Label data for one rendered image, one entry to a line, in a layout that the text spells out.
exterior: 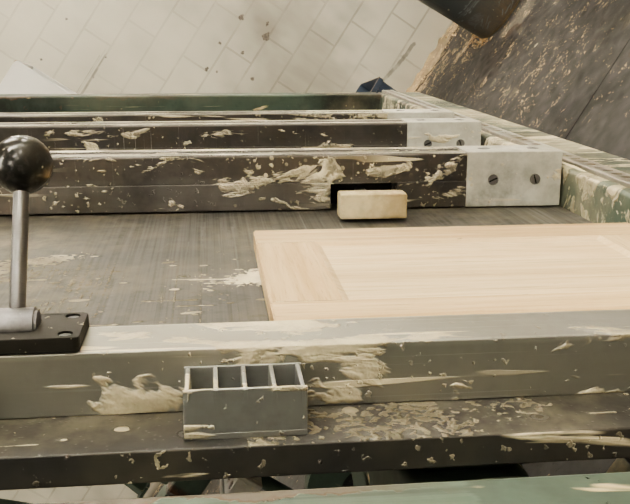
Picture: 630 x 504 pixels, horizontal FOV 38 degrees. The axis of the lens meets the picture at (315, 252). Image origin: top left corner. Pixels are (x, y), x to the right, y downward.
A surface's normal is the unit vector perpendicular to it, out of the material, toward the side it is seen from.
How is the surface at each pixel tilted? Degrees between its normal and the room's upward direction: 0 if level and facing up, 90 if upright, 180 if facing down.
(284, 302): 56
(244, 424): 89
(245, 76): 90
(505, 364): 90
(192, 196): 90
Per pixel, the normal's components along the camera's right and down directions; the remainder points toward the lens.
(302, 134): 0.11, 0.24
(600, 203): -0.99, 0.03
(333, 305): 0.00, -0.97
